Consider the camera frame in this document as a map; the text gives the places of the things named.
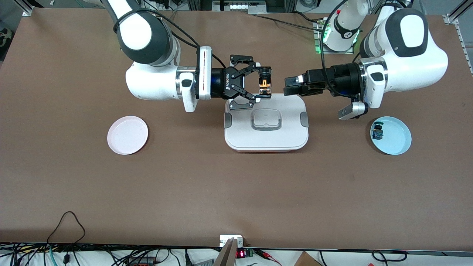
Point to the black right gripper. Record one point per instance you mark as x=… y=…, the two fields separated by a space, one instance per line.
x=224 y=83

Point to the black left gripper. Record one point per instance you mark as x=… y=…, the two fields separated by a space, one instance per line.
x=340 y=80

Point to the orange and black switch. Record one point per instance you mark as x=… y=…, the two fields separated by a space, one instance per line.
x=265 y=85

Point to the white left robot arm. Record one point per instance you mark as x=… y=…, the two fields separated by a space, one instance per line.
x=414 y=66

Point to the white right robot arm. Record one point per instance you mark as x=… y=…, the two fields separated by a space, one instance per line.
x=147 y=81

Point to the white lunch box grey latches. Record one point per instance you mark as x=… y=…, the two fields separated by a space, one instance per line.
x=266 y=140

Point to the light blue round plate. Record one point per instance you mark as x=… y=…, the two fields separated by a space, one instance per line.
x=397 y=138

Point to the pink round plate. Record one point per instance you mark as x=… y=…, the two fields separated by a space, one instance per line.
x=127 y=135

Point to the small red digit display module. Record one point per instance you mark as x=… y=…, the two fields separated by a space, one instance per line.
x=241 y=253

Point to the red clip leads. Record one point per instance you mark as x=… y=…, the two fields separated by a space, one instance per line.
x=268 y=255

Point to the grey metal bar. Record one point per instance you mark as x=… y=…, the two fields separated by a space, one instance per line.
x=226 y=256

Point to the brown cardboard piece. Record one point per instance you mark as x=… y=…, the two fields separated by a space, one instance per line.
x=306 y=259

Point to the dark patterned object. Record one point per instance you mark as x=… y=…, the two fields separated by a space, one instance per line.
x=5 y=37

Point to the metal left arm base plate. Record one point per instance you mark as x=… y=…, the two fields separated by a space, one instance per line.
x=317 y=48

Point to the metal frame with white labels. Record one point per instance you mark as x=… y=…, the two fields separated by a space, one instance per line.
x=240 y=6

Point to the blue and black switch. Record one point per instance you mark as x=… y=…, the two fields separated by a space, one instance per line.
x=378 y=132

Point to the aluminium profile rail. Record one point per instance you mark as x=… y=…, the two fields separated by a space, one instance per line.
x=456 y=14

